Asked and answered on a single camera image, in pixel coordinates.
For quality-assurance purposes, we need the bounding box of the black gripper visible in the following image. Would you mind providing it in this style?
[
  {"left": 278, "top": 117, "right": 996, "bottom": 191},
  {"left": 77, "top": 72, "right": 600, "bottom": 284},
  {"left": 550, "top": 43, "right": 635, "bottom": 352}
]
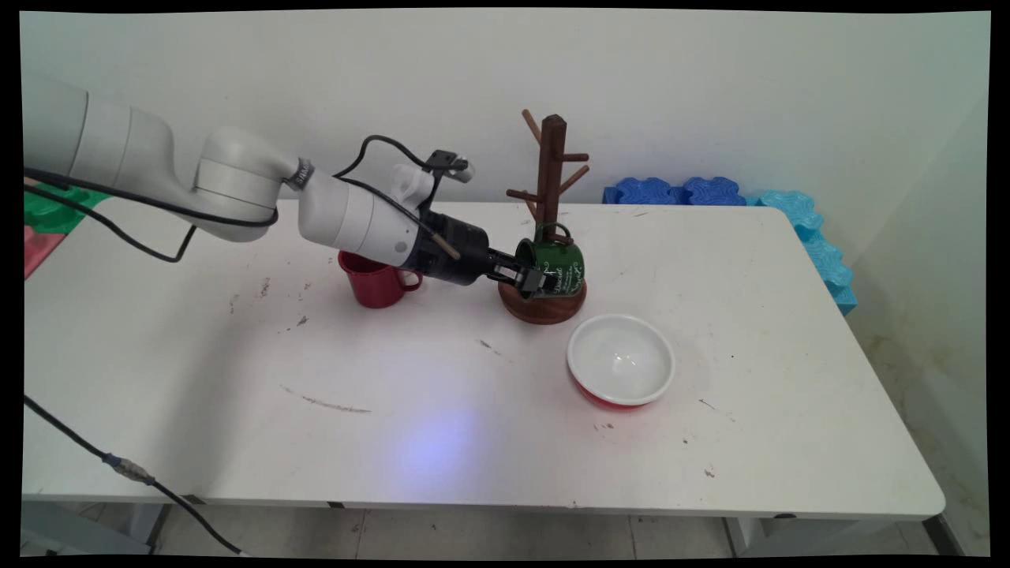
[{"left": 410, "top": 210, "right": 548, "bottom": 301}]

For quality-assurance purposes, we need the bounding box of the green enamel mug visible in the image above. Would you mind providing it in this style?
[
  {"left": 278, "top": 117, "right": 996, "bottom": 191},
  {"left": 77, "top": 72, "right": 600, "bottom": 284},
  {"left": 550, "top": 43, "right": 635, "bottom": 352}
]
[{"left": 514, "top": 222, "right": 589, "bottom": 300}]

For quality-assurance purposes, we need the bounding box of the brown wooden mug tree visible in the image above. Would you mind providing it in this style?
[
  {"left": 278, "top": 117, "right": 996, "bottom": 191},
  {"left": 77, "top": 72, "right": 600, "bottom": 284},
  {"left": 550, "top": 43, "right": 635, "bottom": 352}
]
[{"left": 497, "top": 109, "right": 592, "bottom": 326}]

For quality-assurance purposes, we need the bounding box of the white bowl red outside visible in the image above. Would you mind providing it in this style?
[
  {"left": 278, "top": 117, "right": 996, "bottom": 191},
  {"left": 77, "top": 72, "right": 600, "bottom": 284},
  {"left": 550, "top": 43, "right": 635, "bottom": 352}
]
[{"left": 567, "top": 314, "right": 676, "bottom": 411}]

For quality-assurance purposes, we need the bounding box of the red enamel mug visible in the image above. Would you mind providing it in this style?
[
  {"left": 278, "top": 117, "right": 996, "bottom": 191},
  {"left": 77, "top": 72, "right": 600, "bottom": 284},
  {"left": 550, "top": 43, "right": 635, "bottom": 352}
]
[{"left": 338, "top": 250, "right": 424, "bottom": 309}]

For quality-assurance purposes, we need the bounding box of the dark blue foam mat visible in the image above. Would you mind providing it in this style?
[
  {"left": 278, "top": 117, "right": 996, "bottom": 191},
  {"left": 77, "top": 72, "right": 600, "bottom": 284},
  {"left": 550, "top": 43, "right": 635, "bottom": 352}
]
[
  {"left": 682, "top": 177, "right": 748, "bottom": 207},
  {"left": 604, "top": 177, "right": 684, "bottom": 206}
]

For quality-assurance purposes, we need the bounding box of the light blue foam mat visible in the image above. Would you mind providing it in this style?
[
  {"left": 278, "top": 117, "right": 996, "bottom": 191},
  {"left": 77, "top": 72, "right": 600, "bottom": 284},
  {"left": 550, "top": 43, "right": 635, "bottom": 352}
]
[{"left": 746, "top": 189, "right": 859, "bottom": 316}]

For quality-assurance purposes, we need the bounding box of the red foam mat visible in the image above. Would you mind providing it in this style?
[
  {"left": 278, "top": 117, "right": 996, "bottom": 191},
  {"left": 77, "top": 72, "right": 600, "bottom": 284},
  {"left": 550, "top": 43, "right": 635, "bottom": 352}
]
[{"left": 24, "top": 225, "right": 64, "bottom": 279}]

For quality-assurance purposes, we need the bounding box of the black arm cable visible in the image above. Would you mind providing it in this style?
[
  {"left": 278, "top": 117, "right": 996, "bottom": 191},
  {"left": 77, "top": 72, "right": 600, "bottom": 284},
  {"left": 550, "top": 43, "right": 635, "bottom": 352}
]
[{"left": 24, "top": 136, "right": 460, "bottom": 263}]

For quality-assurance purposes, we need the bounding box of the black cable with grey connector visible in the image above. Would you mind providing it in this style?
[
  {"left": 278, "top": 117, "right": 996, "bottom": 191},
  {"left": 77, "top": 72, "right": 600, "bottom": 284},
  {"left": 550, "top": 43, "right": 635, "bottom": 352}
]
[{"left": 24, "top": 394, "right": 247, "bottom": 558}]

